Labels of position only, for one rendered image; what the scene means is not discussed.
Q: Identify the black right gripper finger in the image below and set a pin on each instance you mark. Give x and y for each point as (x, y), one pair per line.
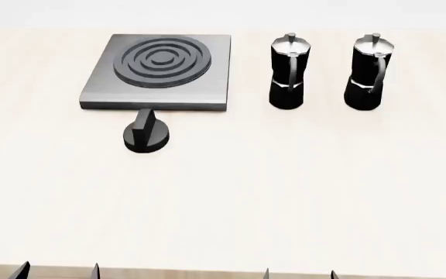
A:
(335, 276)
(266, 274)

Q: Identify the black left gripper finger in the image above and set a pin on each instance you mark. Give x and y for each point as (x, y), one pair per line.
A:
(21, 273)
(95, 273)

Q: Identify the black stove knob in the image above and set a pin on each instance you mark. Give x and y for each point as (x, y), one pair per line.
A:
(145, 136)

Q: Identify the black moka pot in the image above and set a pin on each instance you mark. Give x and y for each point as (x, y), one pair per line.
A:
(362, 93)
(287, 93)

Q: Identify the grey square stove plate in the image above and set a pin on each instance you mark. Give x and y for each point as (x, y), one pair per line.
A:
(103, 87)

